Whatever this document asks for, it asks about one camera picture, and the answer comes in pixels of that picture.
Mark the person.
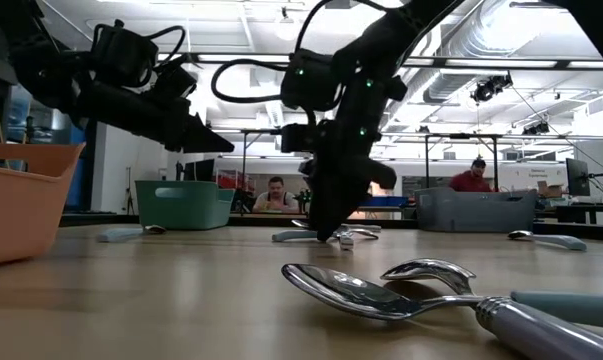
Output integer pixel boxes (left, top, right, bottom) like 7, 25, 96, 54
448, 157, 496, 194
252, 175, 301, 215

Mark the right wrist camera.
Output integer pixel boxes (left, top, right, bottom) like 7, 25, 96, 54
280, 122, 328, 154

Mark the spoon with lavender handle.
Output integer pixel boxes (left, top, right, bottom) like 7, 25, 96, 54
280, 262, 603, 332

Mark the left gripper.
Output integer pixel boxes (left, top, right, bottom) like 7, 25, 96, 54
78, 64, 236, 154

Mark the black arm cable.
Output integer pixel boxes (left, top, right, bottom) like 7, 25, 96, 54
210, 58, 295, 105

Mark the large black spotlight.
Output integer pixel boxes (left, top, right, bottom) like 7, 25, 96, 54
469, 73, 514, 104

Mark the black metal rack frame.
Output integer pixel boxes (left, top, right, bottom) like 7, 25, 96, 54
239, 127, 287, 202
423, 132, 501, 192

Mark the grey plastic bin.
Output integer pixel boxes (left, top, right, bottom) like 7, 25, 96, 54
414, 187, 538, 234

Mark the blue storage crate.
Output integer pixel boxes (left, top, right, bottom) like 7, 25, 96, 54
353, 195, 410, 208

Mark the black background table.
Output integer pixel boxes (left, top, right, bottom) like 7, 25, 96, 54
554, 203, 603, 226

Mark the teal plastic bin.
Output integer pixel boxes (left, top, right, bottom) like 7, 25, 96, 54
134, 179, 236, 232

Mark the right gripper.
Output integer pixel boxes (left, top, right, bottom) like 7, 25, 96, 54
300, 114, 397, 242

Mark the round ceiling lamp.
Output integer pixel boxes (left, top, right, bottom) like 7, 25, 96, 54
273, 7, 303, 42

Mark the orange plastic bin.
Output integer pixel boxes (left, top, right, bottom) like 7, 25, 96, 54
0, 142, 87, 268

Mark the cardboard box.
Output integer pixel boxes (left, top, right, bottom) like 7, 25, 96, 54
536, 179, 565, 199

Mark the spoon with blue handle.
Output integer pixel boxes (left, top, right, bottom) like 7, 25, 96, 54
96, 224, 168, 244
507, 229, 588, 252
272, 225, 381, 245

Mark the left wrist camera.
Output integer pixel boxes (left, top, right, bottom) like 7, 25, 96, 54
89, 18, 161, 90

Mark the black computer monitor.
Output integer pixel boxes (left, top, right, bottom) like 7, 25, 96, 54
183, 158, 217, 183
565, 157, 592, 198

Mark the small black spotlight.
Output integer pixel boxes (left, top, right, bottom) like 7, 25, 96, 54
522, 120, 552, 137

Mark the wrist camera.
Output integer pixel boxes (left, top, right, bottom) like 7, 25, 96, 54
280, 122, 328, 154
89, 18, 161, 90

